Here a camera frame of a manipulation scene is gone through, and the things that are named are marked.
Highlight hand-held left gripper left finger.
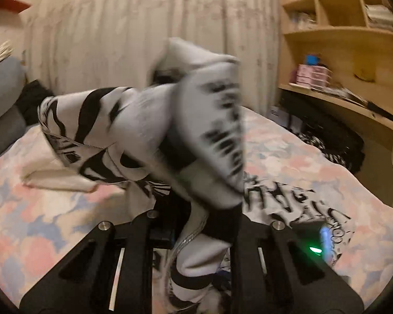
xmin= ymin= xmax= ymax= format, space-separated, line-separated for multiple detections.
xmin=20 ymin=199 xmax=177 ymax=314

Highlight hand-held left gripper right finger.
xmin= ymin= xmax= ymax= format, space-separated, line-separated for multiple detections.
xmin=231 ymin=208 xmax=364 ymax=314

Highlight white jacket with black print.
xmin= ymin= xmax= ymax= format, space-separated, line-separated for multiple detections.
xmin=21 ymin=37 xmax=352 ymax=314

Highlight black and white patterned clothes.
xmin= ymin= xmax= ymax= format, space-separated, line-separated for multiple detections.
xmin=296 ymin=131 xmax=357 ymax=171

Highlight black bag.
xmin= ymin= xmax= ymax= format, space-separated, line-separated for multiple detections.
xmin=275 ymin=90 xmax=365 ymax=174

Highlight pink drawer organiser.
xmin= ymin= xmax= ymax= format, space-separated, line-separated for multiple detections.
xmin=295 ymin=64 xmax=331 ymax=87

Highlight blue-grey rolled blanket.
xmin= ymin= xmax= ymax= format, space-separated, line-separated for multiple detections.
xmin=0 ymin=108 xmax=28 ymax=167
xmin=0 ymin=57 xmax=27 ymax=128

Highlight black cloth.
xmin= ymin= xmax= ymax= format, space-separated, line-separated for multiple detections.
xmin=15 ymin=79 xmax=54 ymax=126

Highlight wooden shelf unit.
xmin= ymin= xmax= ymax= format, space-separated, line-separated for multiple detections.
xmin=277 ymin=0 xmax=393 ymax=131

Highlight beige curtain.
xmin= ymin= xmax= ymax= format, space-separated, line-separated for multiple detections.
xmin=23 ymin=0 xmax=282 ymax=112

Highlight stack of papers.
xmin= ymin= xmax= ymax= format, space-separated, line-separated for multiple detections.
xmin=290 ymin=11 xmax=316 ymax=28

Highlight stack of books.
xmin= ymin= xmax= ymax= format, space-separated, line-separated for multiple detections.
xmin=365 ymin=3 xmax=393 ymax=33

